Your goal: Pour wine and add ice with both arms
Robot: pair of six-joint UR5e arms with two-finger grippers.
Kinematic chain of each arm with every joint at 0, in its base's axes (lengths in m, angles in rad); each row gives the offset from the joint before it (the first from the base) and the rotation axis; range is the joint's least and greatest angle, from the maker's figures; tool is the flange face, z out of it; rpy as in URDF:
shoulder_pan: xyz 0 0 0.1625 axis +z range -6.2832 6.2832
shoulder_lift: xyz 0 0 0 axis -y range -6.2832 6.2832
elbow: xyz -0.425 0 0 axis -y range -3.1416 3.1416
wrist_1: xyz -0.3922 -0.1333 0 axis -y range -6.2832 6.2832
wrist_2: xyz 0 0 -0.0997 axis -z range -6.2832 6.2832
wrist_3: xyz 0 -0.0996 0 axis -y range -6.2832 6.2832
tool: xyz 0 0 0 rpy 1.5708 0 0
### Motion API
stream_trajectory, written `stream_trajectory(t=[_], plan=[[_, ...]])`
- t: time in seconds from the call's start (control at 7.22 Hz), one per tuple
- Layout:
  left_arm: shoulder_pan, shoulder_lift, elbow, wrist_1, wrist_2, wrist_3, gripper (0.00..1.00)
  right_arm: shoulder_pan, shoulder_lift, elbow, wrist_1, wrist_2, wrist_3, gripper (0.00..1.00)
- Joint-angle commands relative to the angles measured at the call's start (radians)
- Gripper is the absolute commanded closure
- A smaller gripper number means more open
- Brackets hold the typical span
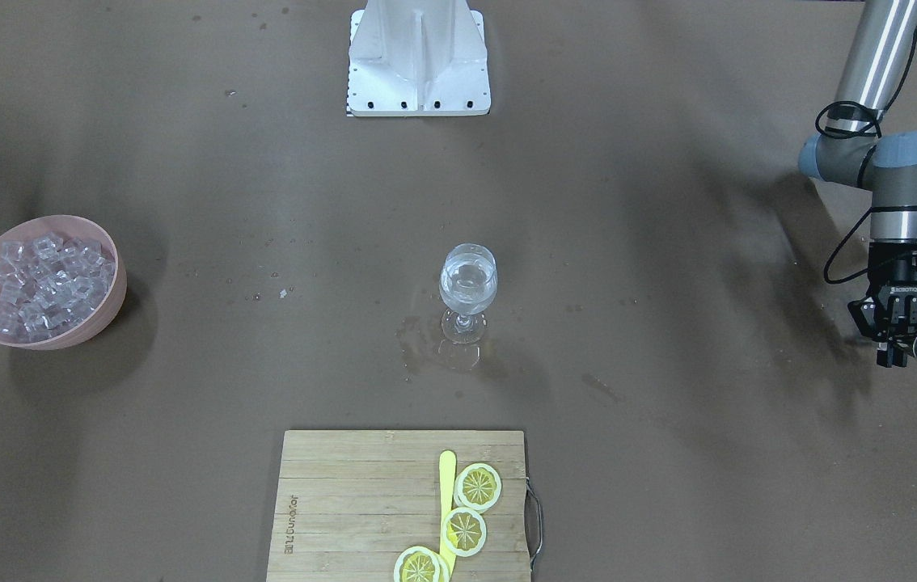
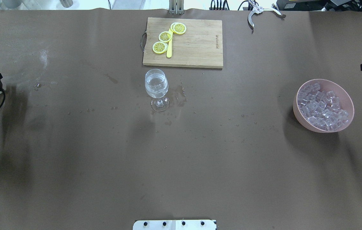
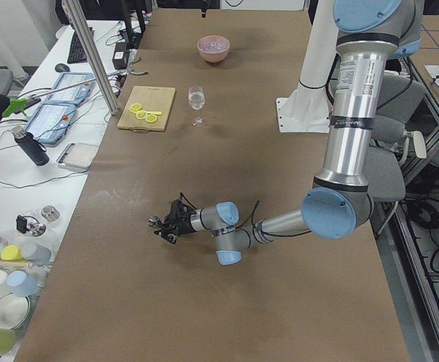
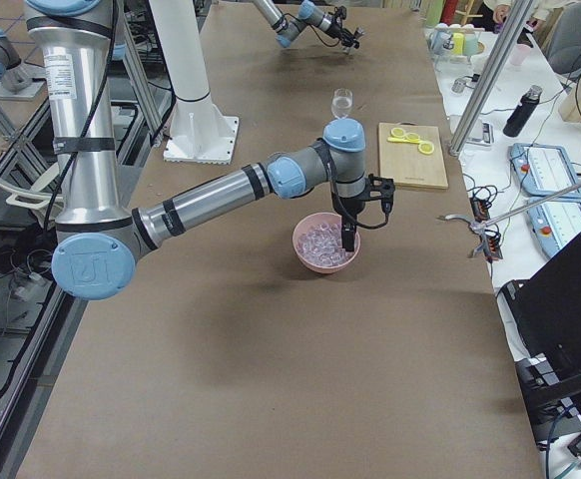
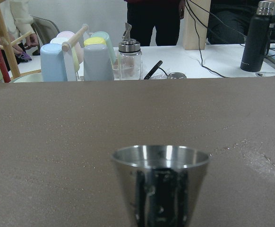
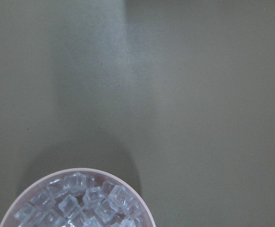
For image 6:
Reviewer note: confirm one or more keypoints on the pink bowl of ice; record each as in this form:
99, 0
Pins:
79, 197

